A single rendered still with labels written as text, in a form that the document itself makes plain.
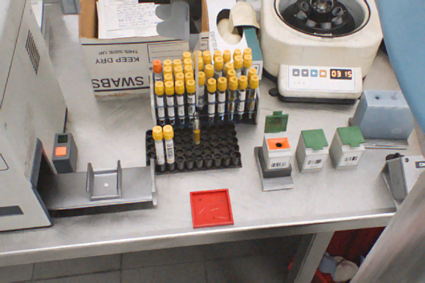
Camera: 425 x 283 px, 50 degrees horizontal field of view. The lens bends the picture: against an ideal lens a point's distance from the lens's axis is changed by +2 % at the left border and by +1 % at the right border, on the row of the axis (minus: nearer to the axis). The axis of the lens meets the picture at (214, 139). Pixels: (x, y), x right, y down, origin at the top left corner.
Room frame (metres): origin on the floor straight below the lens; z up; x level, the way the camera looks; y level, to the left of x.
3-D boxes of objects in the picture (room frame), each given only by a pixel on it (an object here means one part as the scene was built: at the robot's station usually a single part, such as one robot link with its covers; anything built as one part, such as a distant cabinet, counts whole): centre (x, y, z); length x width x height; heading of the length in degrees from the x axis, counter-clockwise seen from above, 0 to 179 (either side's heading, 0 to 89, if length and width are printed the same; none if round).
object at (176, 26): (0.49, 0.05, 1.17); 0.06 x 0.03 x 0.09; 97
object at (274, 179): (0.48, -0.11, 0.89); 0.09 x 0.05 x 0.04; 9
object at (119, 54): (0.80, 0.15, 0.95); 0.29 x 0.25 x 0.15; 9
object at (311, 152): (0.50, -0.18, 0.91); 0.05 x 0.04 x 0.07; 9
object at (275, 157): (0.48, -0.11, 0.92); 0.05 x 0.04 x 0.06; 9
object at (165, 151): (0.51, 0.04, 0.93); 0.17 x 0.09 x 0.11; 99
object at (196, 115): (0.51, 0.03, 0.93); 0.01 x 0.01 x 0.10; 9
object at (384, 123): (0.57, -0.32, 0.92); 0.10 x 0.07 x 0.10; 91
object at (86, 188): (0.40, 0.20, 0.92); 0.21 x 0.07 x 0.05; 99
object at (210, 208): (0.39, 0.00, 0.88); 0.07 x 0.07 x 0.01; 9
